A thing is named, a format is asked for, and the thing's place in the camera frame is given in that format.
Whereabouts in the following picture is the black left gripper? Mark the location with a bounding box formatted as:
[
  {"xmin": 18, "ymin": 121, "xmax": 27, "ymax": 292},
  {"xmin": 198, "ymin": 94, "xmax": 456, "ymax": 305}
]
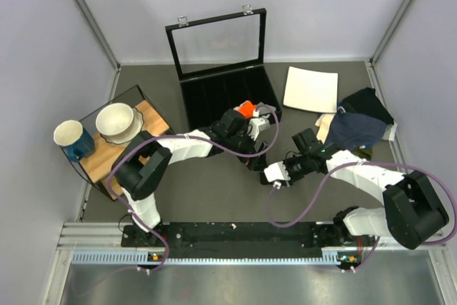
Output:
[{"xmin": 226, "ymin": 126, "xmax": 268, "ymax": 172}]

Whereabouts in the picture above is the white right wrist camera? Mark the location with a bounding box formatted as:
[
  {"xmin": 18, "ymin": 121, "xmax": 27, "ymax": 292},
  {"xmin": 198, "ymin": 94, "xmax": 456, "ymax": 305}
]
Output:
[{"xmin": 263, "ymin": 161, "xmax": 291, "ymax": 189}]

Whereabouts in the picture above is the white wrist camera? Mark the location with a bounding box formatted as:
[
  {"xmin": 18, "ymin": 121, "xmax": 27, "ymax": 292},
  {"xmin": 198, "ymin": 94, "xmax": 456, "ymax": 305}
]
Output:
[
  {"xmin": 247, "ymin": 114, "xmax": 271, "ymax": 141},
  {"xmin": 263, "ymin": 161, "xmax": 291, "ymax": 189}
]

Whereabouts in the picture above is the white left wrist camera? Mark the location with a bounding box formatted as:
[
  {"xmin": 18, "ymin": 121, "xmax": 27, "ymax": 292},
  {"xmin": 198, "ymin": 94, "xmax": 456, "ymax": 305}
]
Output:
[{"xmin": 247, "ymin": 114, "xmax": 271, "ymax": 141}]

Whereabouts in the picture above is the blue mug white inside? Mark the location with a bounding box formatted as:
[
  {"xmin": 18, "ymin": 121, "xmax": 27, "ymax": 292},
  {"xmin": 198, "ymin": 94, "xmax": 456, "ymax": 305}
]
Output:
[{"xmin": 53, "ymin": 120, "xmax": 96, "ymax": 162}]

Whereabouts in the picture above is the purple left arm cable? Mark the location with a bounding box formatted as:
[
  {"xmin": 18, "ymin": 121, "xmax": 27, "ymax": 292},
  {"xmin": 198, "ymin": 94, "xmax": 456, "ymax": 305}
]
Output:
[{"xmin": 106, "ymin": 106, "xmax": 281, "ymax": 273}]

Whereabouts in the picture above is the navy blue underwear in pile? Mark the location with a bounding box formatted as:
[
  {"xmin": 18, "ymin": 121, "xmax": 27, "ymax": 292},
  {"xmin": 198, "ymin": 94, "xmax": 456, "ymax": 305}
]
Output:
[{"xmin": 322, "ymin": 106, "xmax": 387, "ymax": 150}]

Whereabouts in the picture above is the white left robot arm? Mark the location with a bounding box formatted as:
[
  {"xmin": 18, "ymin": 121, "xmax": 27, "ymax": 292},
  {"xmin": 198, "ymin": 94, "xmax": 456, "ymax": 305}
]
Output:
[{"xmin": 111, "ymin": 109, "xmax": 271, "ymax": 246}]

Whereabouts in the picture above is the white cloth in pile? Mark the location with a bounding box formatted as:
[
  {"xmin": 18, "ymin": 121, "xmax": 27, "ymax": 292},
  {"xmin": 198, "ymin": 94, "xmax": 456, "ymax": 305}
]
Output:
[{"xmin": 382, "ymin": 122, "xmax": 398, "ymax": 141}]

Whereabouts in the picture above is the white square plate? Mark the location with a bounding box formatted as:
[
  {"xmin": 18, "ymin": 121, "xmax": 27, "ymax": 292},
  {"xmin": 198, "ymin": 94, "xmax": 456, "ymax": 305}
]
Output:
[{"xmin": 283, "ymin": 66, "xmax": 338, "ymax": 114}]

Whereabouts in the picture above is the beige cloth in pile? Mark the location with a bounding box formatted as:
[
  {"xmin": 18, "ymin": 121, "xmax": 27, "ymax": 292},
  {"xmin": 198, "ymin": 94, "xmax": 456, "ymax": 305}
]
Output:
[{"xmin": 315, "ymin": 114, "xmax": 335, "ymax": 143}]

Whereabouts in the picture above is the grey rolled underwear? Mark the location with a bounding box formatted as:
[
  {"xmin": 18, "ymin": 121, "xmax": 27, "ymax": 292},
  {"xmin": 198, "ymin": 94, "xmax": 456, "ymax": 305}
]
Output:
[{"xmin": 255, "ymin": 102, "xmax": 276, "ymax": 116}]

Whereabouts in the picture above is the black underwear in pile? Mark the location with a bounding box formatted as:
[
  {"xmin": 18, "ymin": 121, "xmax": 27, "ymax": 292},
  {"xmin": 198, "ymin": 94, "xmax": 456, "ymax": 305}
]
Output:
[{"xmin": 338, "ymin": 87, "xmax": 394, "ymax": 125}]

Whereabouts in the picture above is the white ceramic bowl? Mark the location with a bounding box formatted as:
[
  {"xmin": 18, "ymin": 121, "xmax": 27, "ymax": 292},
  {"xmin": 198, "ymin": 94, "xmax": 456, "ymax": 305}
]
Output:
[{"xmin": 96, "ymin": 103, "xmax": 134, "ymax": 136}]

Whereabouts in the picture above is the green cloth in pile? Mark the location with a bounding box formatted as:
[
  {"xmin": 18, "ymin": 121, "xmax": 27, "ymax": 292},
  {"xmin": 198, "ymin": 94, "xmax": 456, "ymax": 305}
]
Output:
[{"xmin": 353, "ymin": 146, "xmax": 373, "ymax": 161}]

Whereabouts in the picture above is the white scalloped saucer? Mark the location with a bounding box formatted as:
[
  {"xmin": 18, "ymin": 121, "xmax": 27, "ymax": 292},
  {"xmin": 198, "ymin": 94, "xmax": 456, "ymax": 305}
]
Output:
[{"xmin": 100, "ymin": 107, "xmax": 144, "ymax": 146}]

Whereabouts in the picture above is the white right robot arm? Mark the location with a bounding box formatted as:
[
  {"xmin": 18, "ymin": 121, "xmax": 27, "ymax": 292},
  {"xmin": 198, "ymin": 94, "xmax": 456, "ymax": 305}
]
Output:
[{"xmin": 264, "ymin": 129, "xmax": 449, "ymax": 249}]

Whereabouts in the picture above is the orange rolled underwear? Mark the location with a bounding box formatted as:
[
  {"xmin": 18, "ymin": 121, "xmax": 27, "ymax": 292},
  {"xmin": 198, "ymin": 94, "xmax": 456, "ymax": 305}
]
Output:
[{"xmin": 233, "ymin": 101, "xmax": 258, "ymax": 119}]

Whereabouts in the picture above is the wooden black-framed shelf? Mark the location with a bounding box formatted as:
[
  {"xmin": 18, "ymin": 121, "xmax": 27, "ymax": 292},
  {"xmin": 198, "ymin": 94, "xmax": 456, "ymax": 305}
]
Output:
[{"xmin": 70, "ymin": 85, "xmax": 174, "ymax": 201}]

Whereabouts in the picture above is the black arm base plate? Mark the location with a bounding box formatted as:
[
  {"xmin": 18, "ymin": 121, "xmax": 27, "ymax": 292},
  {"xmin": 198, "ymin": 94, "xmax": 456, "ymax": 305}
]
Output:
[{"xmin": 121, "ymin": 221, "xmax": 343, "ymax": 259}]

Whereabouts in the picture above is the black glass-lid storage box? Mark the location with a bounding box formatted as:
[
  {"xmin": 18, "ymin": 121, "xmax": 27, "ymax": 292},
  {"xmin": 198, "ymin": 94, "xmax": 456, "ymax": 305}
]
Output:
[{"xmin": 165, "ymin": 5, "xmax": 282, "ymax": 129}]

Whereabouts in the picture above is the black underwear beige waistband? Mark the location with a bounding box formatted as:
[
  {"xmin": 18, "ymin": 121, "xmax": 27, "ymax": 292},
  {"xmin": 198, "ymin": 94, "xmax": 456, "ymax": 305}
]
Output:
[{"xmin": 246, "ymin": 154, "xmax": 271, "ymax": 185}]

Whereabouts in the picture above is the grey slotted cable duct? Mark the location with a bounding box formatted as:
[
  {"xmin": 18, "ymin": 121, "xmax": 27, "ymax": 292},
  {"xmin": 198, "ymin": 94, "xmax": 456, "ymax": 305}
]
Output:
[{"xmin": 71, "ymin": 250, "xmax": 356, "ymax": 266}]

